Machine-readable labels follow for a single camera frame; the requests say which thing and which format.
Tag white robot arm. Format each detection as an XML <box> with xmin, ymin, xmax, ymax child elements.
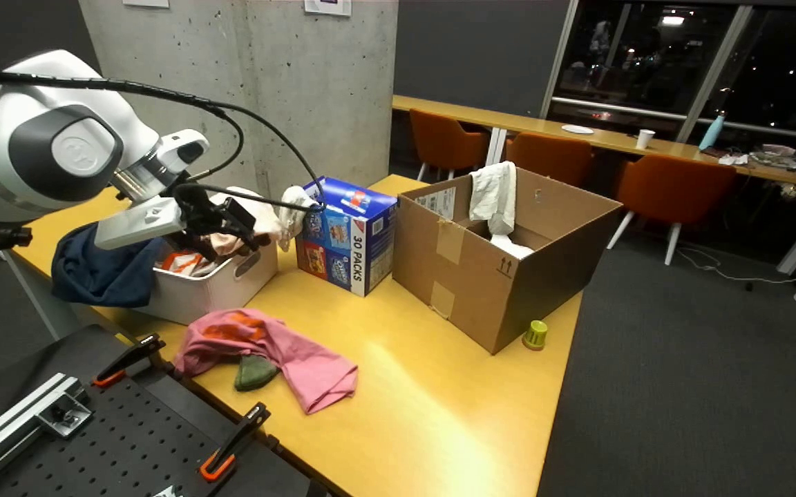
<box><xmin>0</xmin><ymin>49</ymin><xmax>266</xmax><ymax>248</ymax></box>

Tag green stuffed toy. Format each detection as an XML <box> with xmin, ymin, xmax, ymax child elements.
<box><xmin>234</xmin><ymin>357</ymin><xmax>280</xmax><ymax>392</ymax></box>

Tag blue printed cardboard box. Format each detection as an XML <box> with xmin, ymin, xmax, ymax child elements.
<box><xmin>295</xmin><ymin>178</ymin><xmax>397</xmax><ymax>295</ymax></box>

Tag far orange black clamp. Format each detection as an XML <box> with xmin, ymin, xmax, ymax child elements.
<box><xmin>92</xmin><ymin>335</ymin><xmax>165</xmax><ymax>390</ymax></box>

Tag large brown cardboard box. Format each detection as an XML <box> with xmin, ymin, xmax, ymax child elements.
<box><xmin>393</xmin><ymin>169</ymin><xmax>622</xmax><ymax>353</ymax></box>

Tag long wooden counter desk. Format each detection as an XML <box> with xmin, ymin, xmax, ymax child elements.
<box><xmin>393</xmin><ymin>95</ymin><xmax>796</xmax><ymax>299</ymax></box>

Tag white cloth on brown box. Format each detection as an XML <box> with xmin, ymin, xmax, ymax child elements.
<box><xmin>469</xmin><ymin>160</ymin><xmax>516</xmax><ymax>234</ymax></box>

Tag black perforated mounting board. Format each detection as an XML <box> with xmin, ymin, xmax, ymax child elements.
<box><xmin>0</xmin><ymin>330</ymin><xmax>344</xmax><ymax>497</ymax></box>

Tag white plastic laundry basket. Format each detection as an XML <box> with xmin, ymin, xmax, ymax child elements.
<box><xmin>143</xmin><ymin>189</ymin><xmax>280</xmax><ymax>323</ymax></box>

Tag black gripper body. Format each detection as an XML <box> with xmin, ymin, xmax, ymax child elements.
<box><xmin>168</xmin><ymin>183</ymin><xmax>227</xmax><ymax>234</ymax></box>

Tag near orange black clamp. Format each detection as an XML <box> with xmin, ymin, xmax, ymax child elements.
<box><xmin>195</xmin><ymin>404</ymin><xmax>271</xmax><ymax>484</ymax></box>

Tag white paper cup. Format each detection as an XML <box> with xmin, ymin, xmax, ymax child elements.
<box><xmin>635</xmin><ymin>127</ymin><xmax>654</xmax><ymax>150</ymax></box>

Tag pink shirt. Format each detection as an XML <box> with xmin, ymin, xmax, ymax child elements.
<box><xmin>172</xmin><ymin>310</ymin><xmax>360</xmax><ymax>414</ymax></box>

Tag orange chair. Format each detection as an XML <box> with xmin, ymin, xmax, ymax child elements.
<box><xmin>505</xmin><ymin>135</ymin><xmax>593</xmax><ymax>185</ymax></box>
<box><xmin>408</xmin><ymin>111</ymin><xmax>485</xmax><ymax>178</ymax></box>
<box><xmin>608</xmin><ymin>156</ymin><xmax>734</xmax><ymax>262</ymax></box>

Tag small green yellow cup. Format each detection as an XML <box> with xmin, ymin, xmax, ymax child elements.
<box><xmin>523</xmin><ymin>320</ymin><xmax>550</xmax><ymax>352</ymax></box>

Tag silver aluminium rail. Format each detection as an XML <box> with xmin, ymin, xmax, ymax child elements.
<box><xmin>0</xmin><ymin>374</ymin><xmax>92</xmax><ymax>455</ymax></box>

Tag orange black clamp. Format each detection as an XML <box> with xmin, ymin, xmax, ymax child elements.
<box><xmin>195</xmin><ymin>404</ymin><xmax>271</xmax><ymax>484</ymax></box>
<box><xmin>92</xmin><ymin>335</ymin><xmax>165</xmax><ymax>390</ymax></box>

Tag right orange chair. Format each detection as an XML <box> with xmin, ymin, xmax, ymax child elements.
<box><xmin>608</xmin><ymin>156</ymin><xmax>734</xmax><ymax>262</ymax></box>

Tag dark navy garment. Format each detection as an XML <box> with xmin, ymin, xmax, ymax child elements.
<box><xmin>50</xmin><ymin>225</ymin><xmax>165</xmax><ymax>306</ymax></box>

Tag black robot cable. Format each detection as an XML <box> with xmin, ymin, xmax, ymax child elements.
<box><xmin>0</xmin><ymin>69</ymin><xmax>329</xmax><ymax>216</ymax></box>

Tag white shirt with orange print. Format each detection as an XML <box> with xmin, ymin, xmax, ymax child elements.
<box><xmin>157</xmin><ymin>232</ymin><xmax>244</xmax><ymax>276</ymax></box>

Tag middle orange chair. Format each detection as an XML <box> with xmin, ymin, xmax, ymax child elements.
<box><xmin>505</xmin><ymin>135</ymin><xmax>593</xmax><ymax>185</ymax></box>

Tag light blue water bottle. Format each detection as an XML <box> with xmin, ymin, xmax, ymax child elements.
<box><xmin>697</xmin><ymin>111</ymin><xmax>726</xmax><ymax>151</ymax></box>

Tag left orange chair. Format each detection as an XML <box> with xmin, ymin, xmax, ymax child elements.
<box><xmin>408</xmin><ymin>111</ymin><xmax>485</xmax><ymax>178</ymax></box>

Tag white towel in blue box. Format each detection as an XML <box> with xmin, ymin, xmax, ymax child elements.
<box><xmin>277</xmin><ymin>185</ymin><xmax>317</xmax><ymax>248</ymax></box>

